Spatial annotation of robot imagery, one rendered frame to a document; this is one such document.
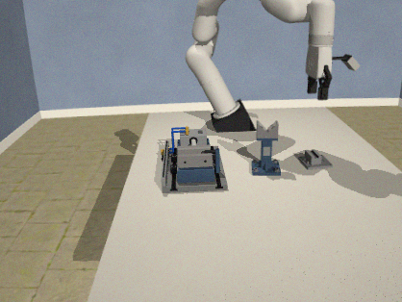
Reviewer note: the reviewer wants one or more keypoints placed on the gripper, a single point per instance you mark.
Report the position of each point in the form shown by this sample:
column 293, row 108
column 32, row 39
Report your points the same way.
column 319, row 63

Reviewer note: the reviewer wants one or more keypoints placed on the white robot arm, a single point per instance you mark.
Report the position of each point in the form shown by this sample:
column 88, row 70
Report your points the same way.
column 198, row 57

